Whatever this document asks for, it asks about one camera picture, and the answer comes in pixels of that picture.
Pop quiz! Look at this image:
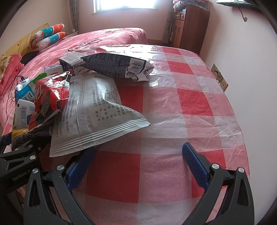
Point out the beige wall socket strip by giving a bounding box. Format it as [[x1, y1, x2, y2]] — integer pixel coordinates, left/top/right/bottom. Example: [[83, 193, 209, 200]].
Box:
[[211, 63, 229, 92]]

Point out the grey checked curtain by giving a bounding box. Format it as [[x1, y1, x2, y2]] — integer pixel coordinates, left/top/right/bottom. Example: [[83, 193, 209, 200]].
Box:
[[162, 9, 176, 44], [70, 0, 79, 33]]

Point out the red snack bag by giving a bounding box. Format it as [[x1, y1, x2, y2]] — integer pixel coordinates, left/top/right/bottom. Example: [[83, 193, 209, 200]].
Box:
[[28, 70, 72, 132]]

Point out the black cloth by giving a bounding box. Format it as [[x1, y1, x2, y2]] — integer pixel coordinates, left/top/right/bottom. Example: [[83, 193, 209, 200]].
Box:
[[22, 51, 40, 64]]

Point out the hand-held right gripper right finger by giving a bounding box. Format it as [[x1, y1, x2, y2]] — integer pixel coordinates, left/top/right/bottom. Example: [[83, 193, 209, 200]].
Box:
[[182, 142, 254, 225]]

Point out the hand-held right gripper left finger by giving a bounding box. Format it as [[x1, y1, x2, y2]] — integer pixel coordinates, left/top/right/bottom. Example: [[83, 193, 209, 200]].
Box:
[[23, 147, 98, 225]]

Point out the yellow star headboard cover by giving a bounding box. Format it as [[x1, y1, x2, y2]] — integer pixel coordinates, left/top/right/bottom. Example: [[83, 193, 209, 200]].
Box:
[[0, 24, 48, 63]]

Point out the television cable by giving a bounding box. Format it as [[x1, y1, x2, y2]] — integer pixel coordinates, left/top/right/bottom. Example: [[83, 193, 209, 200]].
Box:
[[238, 6, 248, 22]]

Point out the dark navy snack bag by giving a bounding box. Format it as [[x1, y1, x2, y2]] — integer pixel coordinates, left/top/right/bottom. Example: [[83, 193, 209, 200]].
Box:
[[81, 53, 154, 82]]

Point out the pink folded blanket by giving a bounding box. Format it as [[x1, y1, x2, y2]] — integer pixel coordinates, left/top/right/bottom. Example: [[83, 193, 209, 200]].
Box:
[[0, 54, 23, 96]]

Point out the white small box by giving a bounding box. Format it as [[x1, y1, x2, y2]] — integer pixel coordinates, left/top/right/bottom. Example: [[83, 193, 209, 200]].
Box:
[[44, 65, 63, 76]]

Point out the floral pillow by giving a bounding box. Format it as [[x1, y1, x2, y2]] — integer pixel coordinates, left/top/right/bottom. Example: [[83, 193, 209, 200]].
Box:
[[0, 55, 9, 76]]

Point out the brown wooden cabinet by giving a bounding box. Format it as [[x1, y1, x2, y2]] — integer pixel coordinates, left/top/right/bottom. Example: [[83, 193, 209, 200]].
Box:
[[171, 4, 210, 54]]

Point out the wall mounted television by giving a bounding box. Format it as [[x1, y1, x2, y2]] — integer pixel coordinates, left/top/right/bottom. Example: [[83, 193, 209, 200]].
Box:
[[216, 0, 258, 9]]

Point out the red white checked tablecloth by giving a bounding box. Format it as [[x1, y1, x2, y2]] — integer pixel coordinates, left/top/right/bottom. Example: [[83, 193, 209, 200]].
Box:
[[0, 44, 250, 225]]

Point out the silver printed snack bag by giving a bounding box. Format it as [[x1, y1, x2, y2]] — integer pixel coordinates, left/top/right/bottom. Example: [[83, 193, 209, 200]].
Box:
[[49, 74, 151, 158]]

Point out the bed with pink sheet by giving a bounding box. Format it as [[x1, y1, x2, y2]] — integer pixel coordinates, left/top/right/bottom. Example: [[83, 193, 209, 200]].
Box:
[[0, 28, 148, 124]]

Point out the white barcode packet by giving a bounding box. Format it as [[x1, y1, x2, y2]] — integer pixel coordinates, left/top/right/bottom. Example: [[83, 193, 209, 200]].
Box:
[[13, 99, 36, 130]]

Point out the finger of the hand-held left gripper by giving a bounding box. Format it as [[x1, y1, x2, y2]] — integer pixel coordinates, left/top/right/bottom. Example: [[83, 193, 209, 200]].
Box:
[[0, 143, 41, 161], [0, 134, 12, 153]]

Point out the window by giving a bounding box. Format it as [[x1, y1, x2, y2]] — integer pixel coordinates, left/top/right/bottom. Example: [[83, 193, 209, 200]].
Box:
[[93, 0, 156, 13]]

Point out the light blue white packet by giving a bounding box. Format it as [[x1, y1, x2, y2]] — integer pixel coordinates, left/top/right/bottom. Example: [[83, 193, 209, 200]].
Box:
[[15, 73, 47, 104]]

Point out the yellow black snack wrapper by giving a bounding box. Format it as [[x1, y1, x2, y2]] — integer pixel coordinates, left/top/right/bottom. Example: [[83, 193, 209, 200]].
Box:
[[11, 127, 54, 151]]

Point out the grey folded quilt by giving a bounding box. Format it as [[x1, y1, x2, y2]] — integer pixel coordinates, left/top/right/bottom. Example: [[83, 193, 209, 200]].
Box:
[[173, 1, 211, 11]]

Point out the black charging cable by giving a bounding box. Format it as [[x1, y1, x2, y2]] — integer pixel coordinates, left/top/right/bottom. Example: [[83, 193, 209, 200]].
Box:
[[4, 75, 26, 117]]

